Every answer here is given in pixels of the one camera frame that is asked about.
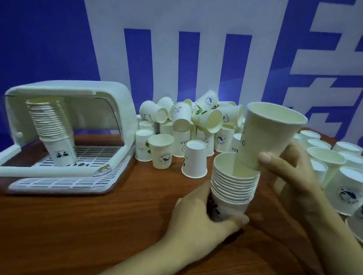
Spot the person's right hand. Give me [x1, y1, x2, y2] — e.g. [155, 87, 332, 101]
[255, 137, 331, 218]

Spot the person's left hand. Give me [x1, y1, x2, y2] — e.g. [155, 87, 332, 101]
[163, 177, 252, 265]

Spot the percent print white paper cup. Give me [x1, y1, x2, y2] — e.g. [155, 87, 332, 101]
[207, 193, 253, 225]

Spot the smiley print white paper cup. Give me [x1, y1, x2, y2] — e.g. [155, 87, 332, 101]
[234, 101, 310, 174]

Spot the nested stack of paper cups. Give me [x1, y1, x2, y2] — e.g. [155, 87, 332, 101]
[24, 96, 76, 144]
[210, 152, 262, 206]

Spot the pile of paper cups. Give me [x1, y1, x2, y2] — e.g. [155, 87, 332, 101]
[130, 86, 363, 248]

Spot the panda print white paper cup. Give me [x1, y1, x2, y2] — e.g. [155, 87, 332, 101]
[42, 134, 79, 168]

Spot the white plastic storage box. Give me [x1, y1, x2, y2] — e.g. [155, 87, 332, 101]
[0, 76, 139, 200]

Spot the person's right forearm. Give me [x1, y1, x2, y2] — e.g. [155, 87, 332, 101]
[299, 184, 363, 275]

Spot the brown wooden table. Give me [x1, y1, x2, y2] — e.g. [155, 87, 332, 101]
[0, 111, 363, 275]

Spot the white slotted drain tray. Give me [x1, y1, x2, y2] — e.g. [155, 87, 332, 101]
[8, 140, 130, 199]

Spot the blue white backdrop banner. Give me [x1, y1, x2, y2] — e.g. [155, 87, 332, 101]
[0, 0, 363, 182]

